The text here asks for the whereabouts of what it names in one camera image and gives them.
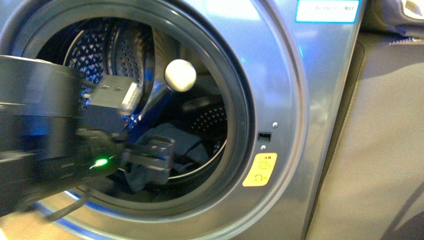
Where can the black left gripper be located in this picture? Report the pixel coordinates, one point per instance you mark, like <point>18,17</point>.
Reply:
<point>99,154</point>

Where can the dark navy knit garment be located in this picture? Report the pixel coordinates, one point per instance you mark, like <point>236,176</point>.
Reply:
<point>169,149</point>

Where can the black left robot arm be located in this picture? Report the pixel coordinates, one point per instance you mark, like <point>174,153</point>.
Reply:
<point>42,150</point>

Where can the steel washing drum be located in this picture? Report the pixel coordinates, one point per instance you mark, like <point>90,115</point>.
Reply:
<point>142,82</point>

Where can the grey front-load washing machine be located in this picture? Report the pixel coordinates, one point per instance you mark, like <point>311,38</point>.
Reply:
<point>281,82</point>

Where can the grey round drum hub cap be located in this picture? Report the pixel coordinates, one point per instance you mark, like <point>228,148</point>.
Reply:
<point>180,75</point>

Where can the orange warning sticker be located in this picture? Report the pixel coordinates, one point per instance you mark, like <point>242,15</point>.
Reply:
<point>261,170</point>

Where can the white blue-edged label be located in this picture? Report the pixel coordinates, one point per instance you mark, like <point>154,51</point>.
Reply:
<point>327,11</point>

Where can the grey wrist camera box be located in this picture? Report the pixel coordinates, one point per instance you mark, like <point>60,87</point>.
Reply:
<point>117,94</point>

